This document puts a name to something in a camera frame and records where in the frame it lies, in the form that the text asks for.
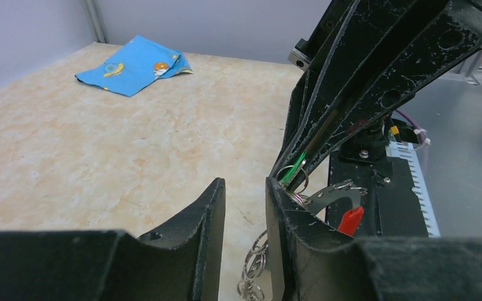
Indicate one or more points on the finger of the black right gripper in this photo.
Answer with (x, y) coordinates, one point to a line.
(351, 45)
(439, 35)

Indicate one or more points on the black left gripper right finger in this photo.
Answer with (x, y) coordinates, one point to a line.
(309, 260)

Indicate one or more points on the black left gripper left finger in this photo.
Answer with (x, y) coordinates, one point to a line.
(178, 260)

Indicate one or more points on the large metal keyring red grip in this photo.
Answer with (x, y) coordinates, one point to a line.
(255, 279)

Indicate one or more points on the green key tag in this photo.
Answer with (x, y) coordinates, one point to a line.
(293, 169)

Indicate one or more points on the blue cartoon print cloth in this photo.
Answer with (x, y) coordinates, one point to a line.
(135, 66)

